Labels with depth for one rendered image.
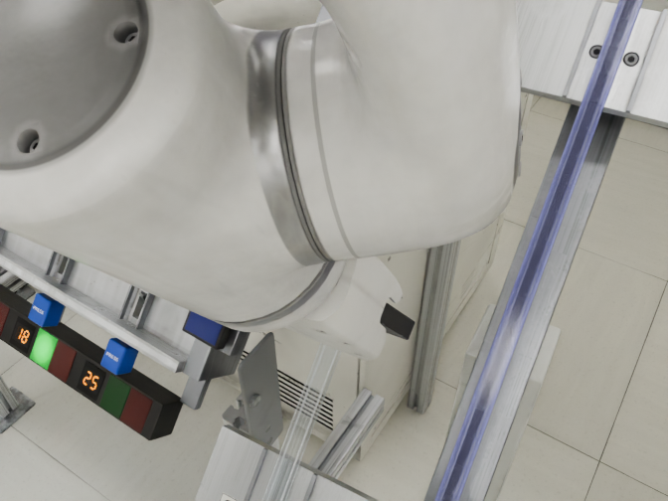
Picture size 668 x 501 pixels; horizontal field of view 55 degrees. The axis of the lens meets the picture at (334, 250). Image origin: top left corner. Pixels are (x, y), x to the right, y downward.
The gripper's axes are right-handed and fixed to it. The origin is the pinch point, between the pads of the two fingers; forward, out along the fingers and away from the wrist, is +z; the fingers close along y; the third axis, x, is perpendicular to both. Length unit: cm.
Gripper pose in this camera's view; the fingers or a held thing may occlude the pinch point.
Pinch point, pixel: (343, 311)
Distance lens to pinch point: 45.0
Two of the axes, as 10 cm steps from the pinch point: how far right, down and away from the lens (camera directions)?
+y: 8.8, 3.2, -3.4
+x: 4.0, -9.0, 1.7
